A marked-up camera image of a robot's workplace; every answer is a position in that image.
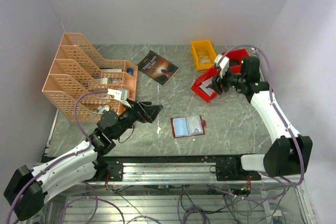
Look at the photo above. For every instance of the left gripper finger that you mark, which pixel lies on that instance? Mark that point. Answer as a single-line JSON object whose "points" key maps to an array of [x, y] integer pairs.
{"points": [[154, 110], [145, 111]]}

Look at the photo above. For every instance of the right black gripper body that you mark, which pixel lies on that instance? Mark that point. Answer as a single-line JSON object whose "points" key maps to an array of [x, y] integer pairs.
{"points": [[229, 80]]}

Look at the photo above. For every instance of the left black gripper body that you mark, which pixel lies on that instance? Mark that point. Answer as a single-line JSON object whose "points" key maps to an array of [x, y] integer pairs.
{"points": [[130, 115]]}

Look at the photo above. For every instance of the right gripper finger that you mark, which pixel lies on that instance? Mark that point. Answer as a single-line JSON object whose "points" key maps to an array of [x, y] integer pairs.
{"points": [[213, 85], [219, 89]]}

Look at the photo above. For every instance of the red leather card holder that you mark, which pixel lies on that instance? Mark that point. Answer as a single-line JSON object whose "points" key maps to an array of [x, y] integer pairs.
{"points": [[180, 127]]}

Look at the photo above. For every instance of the yellow plastic bin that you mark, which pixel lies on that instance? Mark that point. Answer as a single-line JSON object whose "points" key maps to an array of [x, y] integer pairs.
{"points": [[202, 45]]}

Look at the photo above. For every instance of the white magnetic stripe card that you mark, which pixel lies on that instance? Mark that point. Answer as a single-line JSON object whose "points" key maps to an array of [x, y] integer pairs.
{"points": [[195, 125]]}

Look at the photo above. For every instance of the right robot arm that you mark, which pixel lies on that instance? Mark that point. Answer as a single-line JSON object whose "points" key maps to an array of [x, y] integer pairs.
{"points": [[290, 151]]}

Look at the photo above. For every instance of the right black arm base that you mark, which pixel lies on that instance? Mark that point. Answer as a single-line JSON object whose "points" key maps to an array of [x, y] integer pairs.
{"points": [[233, 172]]}

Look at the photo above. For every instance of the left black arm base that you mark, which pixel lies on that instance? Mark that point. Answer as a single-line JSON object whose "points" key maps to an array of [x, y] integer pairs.
{"points": [[111, 171]]}

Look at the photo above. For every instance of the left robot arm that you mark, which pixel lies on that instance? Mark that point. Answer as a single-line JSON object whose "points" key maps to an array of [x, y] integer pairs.
{"points": [[29, 189]]}

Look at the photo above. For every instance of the white cards in red bin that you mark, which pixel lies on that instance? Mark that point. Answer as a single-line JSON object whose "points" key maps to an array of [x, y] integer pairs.
{"points": [[207, 91]]}

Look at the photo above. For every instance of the red bin with cards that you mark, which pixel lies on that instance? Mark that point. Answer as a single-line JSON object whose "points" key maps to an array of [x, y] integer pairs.
{"points": [[205, 77]]}

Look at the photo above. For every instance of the gold cards in yellow bin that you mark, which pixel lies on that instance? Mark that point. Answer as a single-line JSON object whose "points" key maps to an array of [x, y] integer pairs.
{"points": [[203, 57]]}

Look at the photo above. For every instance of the red bin with dark item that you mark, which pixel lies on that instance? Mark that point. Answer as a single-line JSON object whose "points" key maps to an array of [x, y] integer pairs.
{"points": [[235, 58]]}

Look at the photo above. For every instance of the dark paperback book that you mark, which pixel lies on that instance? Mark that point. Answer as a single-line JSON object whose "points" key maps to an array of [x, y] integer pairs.
{"points": [[157, 68]]}

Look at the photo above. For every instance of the blue bottle cap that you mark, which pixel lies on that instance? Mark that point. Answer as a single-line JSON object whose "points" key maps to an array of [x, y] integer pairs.
{"points": [[130, 70]]}

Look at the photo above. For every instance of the pink mesh file organizer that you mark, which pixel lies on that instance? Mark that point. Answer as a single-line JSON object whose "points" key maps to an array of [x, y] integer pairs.
{"points": [[78, 71]]}

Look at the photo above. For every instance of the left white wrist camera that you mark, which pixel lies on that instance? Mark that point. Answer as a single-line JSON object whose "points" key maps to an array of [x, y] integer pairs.
{"points": [[120, 95]]}

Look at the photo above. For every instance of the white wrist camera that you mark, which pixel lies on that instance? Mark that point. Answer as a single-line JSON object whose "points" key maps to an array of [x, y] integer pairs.
{"points": [[120, 95], [221, 62]]}

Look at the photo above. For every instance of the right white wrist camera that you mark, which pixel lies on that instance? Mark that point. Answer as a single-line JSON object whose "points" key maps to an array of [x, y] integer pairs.
{"points": [[221, 62]]}

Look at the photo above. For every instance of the aluminium mounting rail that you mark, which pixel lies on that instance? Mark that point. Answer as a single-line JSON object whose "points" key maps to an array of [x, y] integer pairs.
{"points": [[168, 172]]}

